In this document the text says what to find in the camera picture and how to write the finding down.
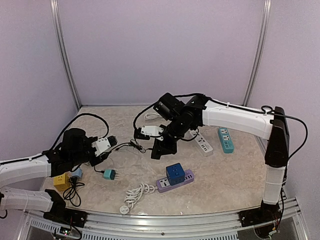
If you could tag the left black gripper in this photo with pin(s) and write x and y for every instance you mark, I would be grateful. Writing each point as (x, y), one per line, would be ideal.
(102, 157)

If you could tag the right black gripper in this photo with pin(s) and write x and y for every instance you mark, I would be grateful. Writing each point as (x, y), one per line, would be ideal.
(166, 149)

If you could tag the teal charger with cable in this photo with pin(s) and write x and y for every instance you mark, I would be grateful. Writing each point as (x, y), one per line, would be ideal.
(108, 174)

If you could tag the blue cube socket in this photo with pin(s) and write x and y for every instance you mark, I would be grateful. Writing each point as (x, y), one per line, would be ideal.
(175, 174)

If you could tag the white power strip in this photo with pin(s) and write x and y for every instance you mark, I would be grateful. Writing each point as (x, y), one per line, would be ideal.
(197, 138)

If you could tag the black charger with cable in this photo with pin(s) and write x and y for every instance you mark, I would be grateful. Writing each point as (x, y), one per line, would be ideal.
(132, 143)

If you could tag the yellow cube socket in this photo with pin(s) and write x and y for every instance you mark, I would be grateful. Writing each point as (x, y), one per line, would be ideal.
(61, 182)

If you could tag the purple power strip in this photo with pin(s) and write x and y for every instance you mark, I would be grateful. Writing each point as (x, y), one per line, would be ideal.
(133, 196)

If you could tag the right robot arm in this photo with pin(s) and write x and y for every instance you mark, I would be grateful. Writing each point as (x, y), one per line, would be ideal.
(202, 110)

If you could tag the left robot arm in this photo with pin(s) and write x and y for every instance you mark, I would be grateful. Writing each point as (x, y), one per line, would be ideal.
(75, 149)

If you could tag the pale blue round charger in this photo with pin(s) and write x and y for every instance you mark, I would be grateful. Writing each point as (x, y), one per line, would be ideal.
(77, 174)

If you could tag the teal power strip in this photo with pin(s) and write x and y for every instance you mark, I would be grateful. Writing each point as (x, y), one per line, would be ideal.
(225, 140)

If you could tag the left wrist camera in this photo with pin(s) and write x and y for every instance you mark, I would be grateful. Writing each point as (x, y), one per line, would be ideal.
(103, 144)

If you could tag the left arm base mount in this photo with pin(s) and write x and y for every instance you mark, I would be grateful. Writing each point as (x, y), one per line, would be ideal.
(71, 217)

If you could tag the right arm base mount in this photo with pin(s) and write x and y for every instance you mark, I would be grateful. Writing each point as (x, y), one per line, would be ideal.
(257, 216)

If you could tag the front aluminium rail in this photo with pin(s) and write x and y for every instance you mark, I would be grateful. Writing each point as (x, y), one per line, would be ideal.
(211, 226)

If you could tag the left aluminium frame post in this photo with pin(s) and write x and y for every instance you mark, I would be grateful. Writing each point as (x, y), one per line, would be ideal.
(54, 5)

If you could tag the aluminium frame post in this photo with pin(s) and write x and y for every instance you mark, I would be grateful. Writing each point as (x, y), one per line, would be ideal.
(259, 51)
(54, 5)

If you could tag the right aluminium frame post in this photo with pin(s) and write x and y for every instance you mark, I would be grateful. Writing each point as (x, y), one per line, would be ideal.
(259, 51)

